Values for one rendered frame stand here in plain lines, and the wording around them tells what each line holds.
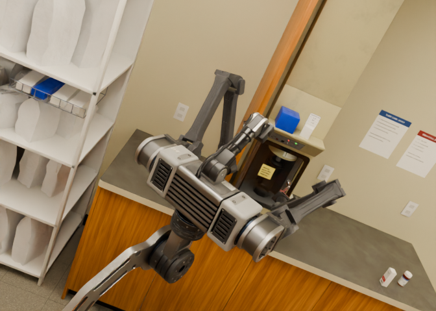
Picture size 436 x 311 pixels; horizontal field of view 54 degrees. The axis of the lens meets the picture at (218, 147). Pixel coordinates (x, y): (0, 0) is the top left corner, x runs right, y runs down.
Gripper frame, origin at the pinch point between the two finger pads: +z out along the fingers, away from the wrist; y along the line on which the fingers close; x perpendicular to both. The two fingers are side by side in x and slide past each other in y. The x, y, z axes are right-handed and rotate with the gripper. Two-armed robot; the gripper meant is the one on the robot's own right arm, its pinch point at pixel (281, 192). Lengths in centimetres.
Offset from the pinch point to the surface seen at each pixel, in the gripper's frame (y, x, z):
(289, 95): 39, -39, 6
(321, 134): 10.7, -37.5, 5.9
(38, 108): 124, 55, -15
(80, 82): 117, 27, -16
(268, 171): 12.6, -1.9, 4.1
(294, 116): 30.8, -35.7, -3.9
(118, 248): 42, 85, -23
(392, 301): -79, -10, -25
